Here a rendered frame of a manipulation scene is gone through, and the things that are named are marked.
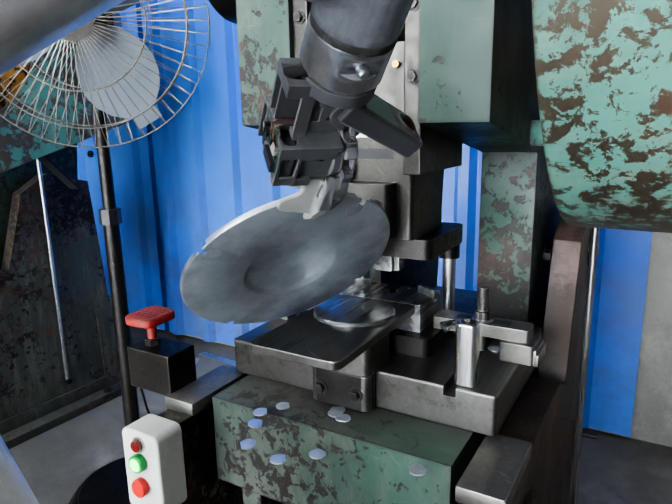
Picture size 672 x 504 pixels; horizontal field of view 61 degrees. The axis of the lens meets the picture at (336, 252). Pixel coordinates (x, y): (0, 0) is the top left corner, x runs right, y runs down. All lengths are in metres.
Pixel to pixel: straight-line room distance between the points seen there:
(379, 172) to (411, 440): 0.38
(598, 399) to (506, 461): 1.41
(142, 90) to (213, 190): 1.26
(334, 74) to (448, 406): 0.51
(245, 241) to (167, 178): 2.19
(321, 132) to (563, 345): 0.72
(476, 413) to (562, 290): 0.39
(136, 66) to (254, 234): 0.86
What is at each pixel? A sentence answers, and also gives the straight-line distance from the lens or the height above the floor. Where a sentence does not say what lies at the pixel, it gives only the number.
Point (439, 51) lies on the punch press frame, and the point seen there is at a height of 1.15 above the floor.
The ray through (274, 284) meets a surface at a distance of 0.81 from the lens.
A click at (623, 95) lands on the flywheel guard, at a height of 1.08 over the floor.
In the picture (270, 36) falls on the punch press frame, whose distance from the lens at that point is 0.91.
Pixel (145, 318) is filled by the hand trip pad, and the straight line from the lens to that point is 0.98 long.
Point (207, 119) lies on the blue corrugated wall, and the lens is 2.68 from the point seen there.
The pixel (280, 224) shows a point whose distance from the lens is 0.68.
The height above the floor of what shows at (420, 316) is 0.76.
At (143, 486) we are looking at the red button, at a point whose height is 0.55.
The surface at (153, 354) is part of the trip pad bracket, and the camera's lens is 0.98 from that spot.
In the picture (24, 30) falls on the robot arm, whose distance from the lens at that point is 0.34.
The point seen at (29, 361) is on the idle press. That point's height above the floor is 0.25.
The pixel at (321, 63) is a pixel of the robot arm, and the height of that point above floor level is 1.11.
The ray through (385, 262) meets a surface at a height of 0.84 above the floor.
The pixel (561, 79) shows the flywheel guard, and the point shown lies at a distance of 0.53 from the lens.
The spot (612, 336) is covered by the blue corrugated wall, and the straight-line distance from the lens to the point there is 2.10.
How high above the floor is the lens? 1.07
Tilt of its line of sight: 13 degrees down
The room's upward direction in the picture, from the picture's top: 1 degrees counter-clockwise
